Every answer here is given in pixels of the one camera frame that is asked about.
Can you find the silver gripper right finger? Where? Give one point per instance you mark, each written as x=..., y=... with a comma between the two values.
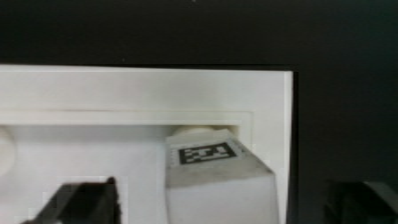
x=360, y=203

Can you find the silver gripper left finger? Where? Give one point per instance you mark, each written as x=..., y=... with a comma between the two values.
x=83, y=204

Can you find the white table leg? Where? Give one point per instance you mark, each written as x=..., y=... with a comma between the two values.
x=218, y=181

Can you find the white square table top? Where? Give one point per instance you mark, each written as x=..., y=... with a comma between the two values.
x=87, y=117

